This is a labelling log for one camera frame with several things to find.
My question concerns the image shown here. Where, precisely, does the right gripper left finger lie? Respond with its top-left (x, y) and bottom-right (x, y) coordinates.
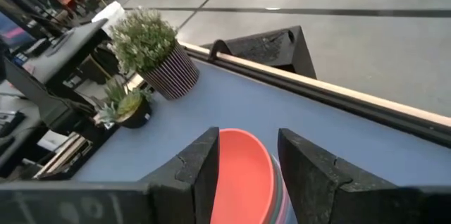
top-left (140, 127), bottom-right (221, 224)

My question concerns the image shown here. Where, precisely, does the pink plastic bowl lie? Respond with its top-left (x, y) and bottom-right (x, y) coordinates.
top-left (273, 155), bottom-right (292, 224)

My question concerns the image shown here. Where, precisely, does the orange plastic bowl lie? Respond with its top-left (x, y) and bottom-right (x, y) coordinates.
top-left (210, 127), bottom-right (278, 224)

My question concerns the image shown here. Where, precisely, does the white box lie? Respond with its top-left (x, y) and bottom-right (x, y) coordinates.
top-left (90, 1), bottom-right (126, 38)

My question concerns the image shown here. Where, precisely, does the stack of wooden planks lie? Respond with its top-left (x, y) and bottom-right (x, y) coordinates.
top-left (33, 132), bottom-right (93, 180)

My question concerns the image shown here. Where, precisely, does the succulent in black pot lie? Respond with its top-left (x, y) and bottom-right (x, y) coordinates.
top-left (97, 79), bottom-right (154, 129)

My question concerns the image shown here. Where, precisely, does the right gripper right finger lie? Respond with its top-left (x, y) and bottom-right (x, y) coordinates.
top-left (277, 127), bottom-right (399, 224)

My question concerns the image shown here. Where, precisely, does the black frame bracket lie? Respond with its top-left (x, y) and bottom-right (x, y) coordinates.
top-left (203, 25), bottom-right (317, 80)

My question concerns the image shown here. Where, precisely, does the bushy plant in striped pot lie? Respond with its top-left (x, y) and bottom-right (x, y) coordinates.
top-left (107, 7), bottom-right (201, 101)

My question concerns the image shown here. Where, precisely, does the black metal frame stand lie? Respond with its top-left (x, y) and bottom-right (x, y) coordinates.
top-left (178, 40), bottom-right (451, 149)

